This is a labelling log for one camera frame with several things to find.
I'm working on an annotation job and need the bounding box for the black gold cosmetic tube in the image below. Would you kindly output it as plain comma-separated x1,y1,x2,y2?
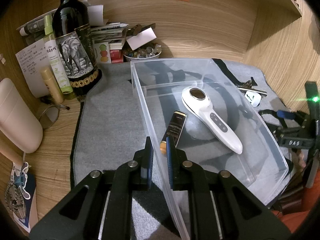
159,111,187,155

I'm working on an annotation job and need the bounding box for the clear plastic storage bin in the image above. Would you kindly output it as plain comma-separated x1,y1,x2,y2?
130,59,289,239

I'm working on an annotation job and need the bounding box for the white handheld massager device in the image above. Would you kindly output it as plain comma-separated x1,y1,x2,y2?
181,86,243,155

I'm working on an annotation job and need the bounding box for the orange cloth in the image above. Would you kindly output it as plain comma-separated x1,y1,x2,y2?
271,170,319,233

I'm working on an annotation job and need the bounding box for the grey black patterned mat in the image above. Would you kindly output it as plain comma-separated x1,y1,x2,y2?
72,63,294,239

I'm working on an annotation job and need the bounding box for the white bowl of stones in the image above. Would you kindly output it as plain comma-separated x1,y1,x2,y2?
122,43,162,62

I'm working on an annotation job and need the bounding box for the white small card box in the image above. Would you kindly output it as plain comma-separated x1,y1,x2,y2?
126,27,157,50

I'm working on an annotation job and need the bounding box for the blue cartoon sticker card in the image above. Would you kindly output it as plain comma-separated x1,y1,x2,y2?
4,162,39,233

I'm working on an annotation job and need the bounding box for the stack of books and papers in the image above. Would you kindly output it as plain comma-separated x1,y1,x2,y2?
87,4,129,64

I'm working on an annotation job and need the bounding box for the dark wine bottle elephant label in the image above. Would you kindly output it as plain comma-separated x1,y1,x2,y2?
53,0,102,101

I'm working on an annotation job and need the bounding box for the white handwritten paper note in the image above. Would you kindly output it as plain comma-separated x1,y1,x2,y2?
15,39,50,98

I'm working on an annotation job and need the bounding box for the beige mug with handle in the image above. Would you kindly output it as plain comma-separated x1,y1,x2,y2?
1,78,43,153

